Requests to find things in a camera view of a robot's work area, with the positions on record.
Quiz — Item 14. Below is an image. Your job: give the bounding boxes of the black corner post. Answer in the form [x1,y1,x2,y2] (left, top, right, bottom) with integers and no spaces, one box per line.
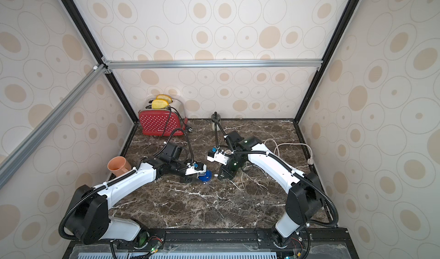
[60,0,139,123]
[294,0,360,124]

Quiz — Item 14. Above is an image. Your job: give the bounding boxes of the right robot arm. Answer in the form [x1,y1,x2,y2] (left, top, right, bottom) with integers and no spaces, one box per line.
[207,131,339,240]

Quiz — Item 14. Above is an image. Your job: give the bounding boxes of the white slotted cable duct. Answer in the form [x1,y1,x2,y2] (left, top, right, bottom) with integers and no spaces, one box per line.
[73,252,277,259]

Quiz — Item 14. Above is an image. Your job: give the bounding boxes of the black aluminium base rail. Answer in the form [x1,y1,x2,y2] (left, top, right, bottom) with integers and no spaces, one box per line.
[63,228,358,259]

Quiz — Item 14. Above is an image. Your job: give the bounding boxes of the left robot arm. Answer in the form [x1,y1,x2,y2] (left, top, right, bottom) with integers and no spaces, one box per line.
[58,142,208,246]

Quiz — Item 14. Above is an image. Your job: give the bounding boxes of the white power strip cord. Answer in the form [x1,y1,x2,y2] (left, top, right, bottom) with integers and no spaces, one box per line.
[262,138,314,166]

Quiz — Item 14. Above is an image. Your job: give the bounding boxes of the right black corner post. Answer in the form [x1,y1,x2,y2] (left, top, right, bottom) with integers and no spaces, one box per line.
[294,0,360,124]

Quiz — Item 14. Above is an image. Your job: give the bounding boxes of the rear yellow toast slice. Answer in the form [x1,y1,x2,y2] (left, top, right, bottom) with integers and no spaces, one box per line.
[156,94,173,104]

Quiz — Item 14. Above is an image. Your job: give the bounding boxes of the horizontal silver frame bar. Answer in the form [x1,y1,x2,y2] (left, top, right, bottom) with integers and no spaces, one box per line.
[104,58,323,69]

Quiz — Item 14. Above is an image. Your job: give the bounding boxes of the blue electric shaver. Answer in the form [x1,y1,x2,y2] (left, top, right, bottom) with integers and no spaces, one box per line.
[198,170,212,183]

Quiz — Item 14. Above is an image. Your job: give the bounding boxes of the left silver frame bar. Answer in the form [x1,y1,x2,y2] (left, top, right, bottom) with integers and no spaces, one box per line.
[1,64,105,187]

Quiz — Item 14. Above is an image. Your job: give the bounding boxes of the red polka dot toaster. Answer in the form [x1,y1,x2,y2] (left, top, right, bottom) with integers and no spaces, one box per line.
[138,98,191,136]

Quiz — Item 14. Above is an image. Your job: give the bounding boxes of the left black corner post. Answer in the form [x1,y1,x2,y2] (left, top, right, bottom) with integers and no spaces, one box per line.
[60,0,139,123]

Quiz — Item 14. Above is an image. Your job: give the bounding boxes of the orange plastic cup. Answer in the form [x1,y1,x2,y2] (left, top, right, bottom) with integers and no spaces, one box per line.
[107,156,132,177]

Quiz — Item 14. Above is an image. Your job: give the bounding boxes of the yellow toast slice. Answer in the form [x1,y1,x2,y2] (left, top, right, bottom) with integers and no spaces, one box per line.
[151,99,169,110]
[156,94,173,104]

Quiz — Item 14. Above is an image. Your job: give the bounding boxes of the black toaster power cord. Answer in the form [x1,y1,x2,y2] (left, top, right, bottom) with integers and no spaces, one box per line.
[161,106,194,136]

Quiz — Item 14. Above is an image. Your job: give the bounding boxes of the glass jar with black lid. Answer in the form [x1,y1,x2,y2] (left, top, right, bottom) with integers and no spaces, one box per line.
[211,112,221,123]

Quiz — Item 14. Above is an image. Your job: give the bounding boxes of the front yellow toast slice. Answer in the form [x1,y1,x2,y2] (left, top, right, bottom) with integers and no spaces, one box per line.
[151,99,169,110]

